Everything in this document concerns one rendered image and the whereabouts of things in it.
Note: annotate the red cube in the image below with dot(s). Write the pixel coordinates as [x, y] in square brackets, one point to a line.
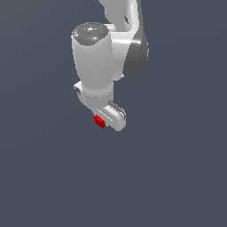
[99, 121]

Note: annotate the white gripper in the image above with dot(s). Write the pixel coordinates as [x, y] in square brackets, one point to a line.
[113, 117]

